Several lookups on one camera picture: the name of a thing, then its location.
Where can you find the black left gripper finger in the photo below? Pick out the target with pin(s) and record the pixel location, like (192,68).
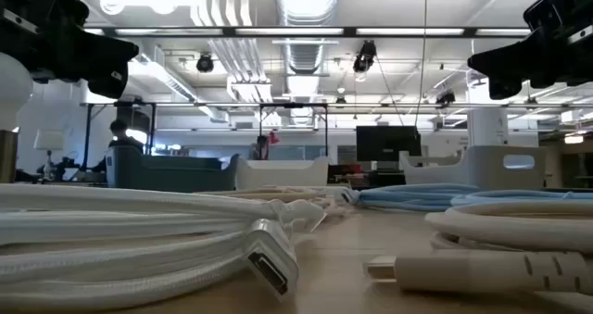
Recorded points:
(106,54)
(109,86)

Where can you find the person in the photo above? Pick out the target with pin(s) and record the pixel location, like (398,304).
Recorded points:
(119,129)
(261,147)

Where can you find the white plastic bin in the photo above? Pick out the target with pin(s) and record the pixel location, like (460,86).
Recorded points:
(278,172)

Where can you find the brass lamp with white bulb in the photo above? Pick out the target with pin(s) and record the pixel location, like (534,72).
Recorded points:
(11,87)

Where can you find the black ceiling spotlight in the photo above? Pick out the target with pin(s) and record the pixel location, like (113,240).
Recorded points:
(205,63)
(365,57)
(445,97)

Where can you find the white shade table lamp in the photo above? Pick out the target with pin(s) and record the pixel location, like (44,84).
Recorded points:
(48,139)

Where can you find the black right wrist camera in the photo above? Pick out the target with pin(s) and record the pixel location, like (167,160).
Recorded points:
(551,8)

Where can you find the white round column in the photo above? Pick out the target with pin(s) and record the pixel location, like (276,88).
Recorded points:
(486,126)

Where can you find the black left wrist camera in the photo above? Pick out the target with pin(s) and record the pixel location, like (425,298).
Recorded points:
(51,1)

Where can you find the teal plastic bin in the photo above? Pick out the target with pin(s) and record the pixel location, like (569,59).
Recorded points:
(171,177)

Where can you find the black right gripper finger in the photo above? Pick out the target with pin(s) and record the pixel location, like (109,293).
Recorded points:
(505,88)
(509,59)

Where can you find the red desk lamp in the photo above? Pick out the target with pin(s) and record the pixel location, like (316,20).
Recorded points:
(274,138)

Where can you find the black metal frame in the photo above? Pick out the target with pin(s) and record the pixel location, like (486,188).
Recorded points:
(326,129)
(86,133)

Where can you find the overhead light bar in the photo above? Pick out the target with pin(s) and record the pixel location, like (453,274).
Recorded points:
(287,31)

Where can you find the grey plastic bin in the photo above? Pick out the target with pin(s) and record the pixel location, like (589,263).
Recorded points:
(482,170)

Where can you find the black computer monitor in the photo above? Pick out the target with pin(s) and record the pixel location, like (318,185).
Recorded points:
(389,142)

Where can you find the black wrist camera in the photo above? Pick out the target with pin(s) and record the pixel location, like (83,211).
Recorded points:
(51,1)
(551,8)

